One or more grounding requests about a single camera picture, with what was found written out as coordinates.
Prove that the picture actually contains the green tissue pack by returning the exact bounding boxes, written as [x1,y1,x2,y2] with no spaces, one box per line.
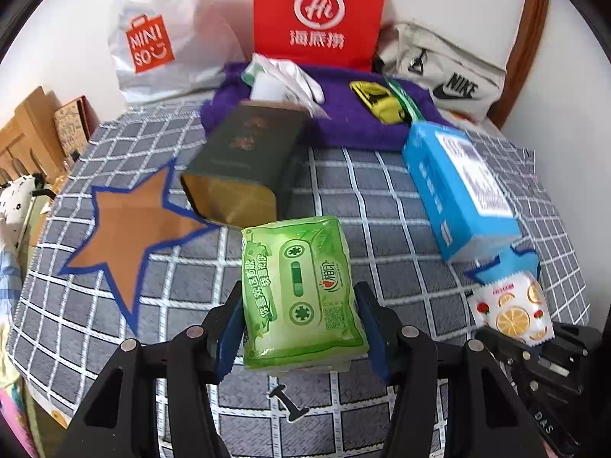
[241,216,369,371]

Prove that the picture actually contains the white fruit print packet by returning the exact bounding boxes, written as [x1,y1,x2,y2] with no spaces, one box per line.
[467,272,555,346]

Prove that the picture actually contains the green snack stick packet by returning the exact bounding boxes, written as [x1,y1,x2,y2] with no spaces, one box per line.
[384,77,425,122]

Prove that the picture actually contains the yellow black pouch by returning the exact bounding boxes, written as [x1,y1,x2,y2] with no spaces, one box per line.
[349,81,405,125]

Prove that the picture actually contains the white mesh bag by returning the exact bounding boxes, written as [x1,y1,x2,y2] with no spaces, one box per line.
[250,73,329,119]

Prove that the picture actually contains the brown star blue border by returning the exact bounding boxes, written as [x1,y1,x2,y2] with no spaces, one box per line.
[59,158,218,333]

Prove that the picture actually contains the blue star marker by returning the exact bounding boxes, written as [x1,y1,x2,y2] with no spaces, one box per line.
[464,246,541,285]

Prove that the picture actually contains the blue cardboard box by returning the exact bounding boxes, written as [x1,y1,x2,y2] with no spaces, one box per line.
[402,121,521,263]

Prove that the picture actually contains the dark green gold tin box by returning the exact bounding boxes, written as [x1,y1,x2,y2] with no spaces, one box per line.
[180,100,312,229]

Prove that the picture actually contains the purple fluffy towel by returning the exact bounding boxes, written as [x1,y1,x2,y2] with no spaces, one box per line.
[200,60,448,153]

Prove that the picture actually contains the grey Nike bag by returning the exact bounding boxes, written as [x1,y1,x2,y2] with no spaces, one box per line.
[378,22,505,122]

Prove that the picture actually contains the wooden headboard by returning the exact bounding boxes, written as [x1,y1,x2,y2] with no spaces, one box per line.
[0,87,64,184]

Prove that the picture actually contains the white Miniso plastic bag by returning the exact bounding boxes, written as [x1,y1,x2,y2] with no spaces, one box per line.
[108,0,243,105]

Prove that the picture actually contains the red paper shopping bag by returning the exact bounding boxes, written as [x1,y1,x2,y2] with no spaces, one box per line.
[253,0,384,70]

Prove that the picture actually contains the brown wooden door frame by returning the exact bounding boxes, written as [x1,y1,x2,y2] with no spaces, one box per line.
[488,0,550,130]

